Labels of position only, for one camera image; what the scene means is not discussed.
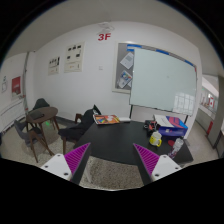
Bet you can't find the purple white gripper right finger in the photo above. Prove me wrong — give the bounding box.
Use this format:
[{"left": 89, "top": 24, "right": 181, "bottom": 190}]
[{"left": 133, "top": 143, "right": 181, "bottom": 185}]

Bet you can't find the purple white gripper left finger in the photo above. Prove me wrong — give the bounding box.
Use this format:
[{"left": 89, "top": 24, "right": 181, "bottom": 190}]
[{"left": 42, "top": 143, "right": 91, "bottom": 184}]

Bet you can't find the clear plastic water bottle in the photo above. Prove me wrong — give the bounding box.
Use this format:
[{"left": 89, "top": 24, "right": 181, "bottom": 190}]
[{"left": 168, "top": 138, "right": 184, "bottom": 159}]

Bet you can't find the white and yellow mug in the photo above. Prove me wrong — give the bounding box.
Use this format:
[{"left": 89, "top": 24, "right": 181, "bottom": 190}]
[{"left": 149, "top": 131, "right": 162, "bottom": 147}]

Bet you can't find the red round coaster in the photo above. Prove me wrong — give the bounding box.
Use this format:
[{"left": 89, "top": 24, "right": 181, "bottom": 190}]
[{"left": 168, "top": 140, "right": 175, "bottom": 147}]

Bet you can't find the black chair with jacket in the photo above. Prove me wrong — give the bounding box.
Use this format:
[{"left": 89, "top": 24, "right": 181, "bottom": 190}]
[{"left": 58, "top": 105, "right": 101, "bottom": 151}]

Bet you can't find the black red small device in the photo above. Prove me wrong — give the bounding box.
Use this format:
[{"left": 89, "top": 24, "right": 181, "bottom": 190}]
[{"left": 144, "top": 120, "right": 159, "bottom": 131}]

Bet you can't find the blue and red box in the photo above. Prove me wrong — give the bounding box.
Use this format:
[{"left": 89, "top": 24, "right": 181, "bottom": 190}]
[{"left": 154, "top": 115, "right": 188, "bottom": 136}]

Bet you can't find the black rectangular table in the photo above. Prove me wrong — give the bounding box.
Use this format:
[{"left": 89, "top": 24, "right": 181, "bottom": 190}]
[{"left": 72, "top": 120, "right": 194, "bottom": 166}]

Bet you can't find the grey wooden chair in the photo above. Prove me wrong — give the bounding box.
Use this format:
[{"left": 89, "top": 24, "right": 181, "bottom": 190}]
[{"left": 14, "top": 120, "right": 53, "bottom": 160}]

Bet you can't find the colourful orange book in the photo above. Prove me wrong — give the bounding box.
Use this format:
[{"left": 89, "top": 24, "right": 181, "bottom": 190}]
[{"left": 93, "top": 115, "right": 120, "bottom": 125}]

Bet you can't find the round wooden side table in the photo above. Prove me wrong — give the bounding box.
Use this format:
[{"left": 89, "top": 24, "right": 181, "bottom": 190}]
[{"left": 26, "top": 107, "right": 59, "bottom": 135}]

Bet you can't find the white flat object on table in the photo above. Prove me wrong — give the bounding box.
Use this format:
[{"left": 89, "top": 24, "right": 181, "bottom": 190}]
[{"left": 119, "top": 117, "right": 131, "bottom": 122}]

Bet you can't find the dark chair behind round table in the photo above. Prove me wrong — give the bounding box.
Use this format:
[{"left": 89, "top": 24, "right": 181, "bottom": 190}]
[{"left": 33, "top": 98, "right": 49, "bottom": 110}]

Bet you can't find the large white whiteboard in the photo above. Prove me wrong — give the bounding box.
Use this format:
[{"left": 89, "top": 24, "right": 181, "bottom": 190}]
[{"left": 130, "top": 48, "right": 197, "bottom": 116}]

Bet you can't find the grey pin board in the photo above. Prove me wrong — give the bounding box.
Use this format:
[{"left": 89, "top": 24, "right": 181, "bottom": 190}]
[{"left": 112, "top": 43, "right": 140, "bottom": 94}]

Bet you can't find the red wall poster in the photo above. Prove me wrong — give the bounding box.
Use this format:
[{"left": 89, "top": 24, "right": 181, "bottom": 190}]
[{"left": 12, "top": 76, "right": 21, "bottom": 97}]

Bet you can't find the white wall poster small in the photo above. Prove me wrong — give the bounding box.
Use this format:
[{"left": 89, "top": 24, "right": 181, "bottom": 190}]
[{"left": 48, "top": 56, "right": 60, "bottom": 75}]

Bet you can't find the white wall poster large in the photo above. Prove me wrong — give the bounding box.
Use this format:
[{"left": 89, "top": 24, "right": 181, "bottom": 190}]
[{"left": 64, "top": 42, "right": 85, "bottom": 72}]

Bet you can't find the red 3F wall sign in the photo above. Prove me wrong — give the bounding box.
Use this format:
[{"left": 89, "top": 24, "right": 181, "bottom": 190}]
[{"left": 98, "top": 33, "right": 111, "bottom": 41}]

